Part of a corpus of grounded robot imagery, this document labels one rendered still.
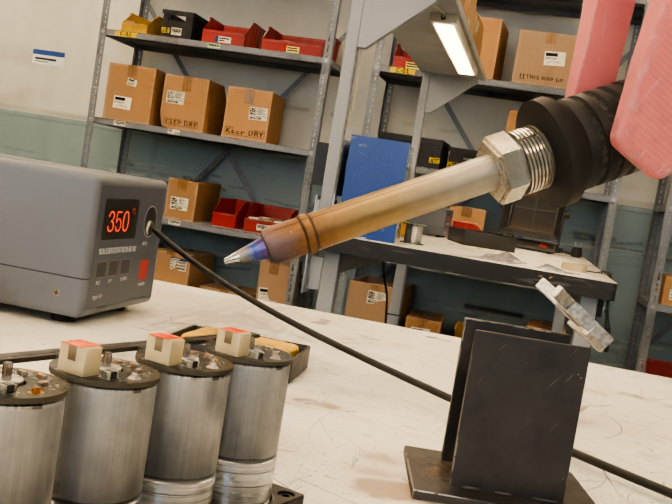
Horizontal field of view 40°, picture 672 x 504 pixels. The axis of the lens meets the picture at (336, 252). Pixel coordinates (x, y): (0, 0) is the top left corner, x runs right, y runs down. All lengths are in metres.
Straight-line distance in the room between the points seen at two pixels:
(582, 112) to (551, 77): 4.08
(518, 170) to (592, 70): 0.04
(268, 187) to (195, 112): 0.61
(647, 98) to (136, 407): 0.13
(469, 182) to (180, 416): 0.09
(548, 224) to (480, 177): 3.06
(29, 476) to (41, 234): 0.41
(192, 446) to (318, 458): 0.16
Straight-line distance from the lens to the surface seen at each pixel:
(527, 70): 4.29
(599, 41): 0.23
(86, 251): 0.58
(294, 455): 0.39
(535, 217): 3.26
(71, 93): 5.42
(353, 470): 0.38
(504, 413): 0.36
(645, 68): 0.20
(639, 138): 0.20
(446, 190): 0.19
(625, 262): 4.75
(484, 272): 2.09
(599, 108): 0.21
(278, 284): 4.45
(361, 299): 4.33
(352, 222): 0.19
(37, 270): 0.60
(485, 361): 0.36
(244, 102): 4.56
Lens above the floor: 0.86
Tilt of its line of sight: 4 degrees down
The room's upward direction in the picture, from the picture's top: 9 degrees clockwise
